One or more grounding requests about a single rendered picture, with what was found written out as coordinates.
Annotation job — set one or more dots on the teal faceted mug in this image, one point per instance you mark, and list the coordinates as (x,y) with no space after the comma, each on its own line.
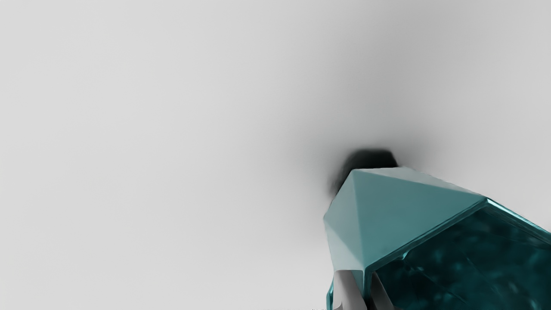
(400,206)

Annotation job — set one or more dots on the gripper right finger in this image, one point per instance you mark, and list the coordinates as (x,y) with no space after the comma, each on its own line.
(380,297)

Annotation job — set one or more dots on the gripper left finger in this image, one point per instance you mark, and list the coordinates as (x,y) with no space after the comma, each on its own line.
(346,292)

